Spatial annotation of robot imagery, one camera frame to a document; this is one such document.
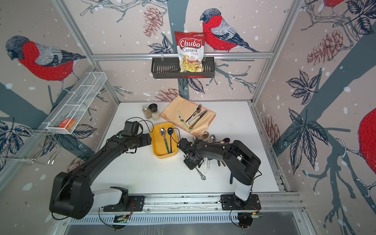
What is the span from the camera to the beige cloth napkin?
106 centimetres

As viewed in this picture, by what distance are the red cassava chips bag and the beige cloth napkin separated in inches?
14.5

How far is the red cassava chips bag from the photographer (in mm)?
831
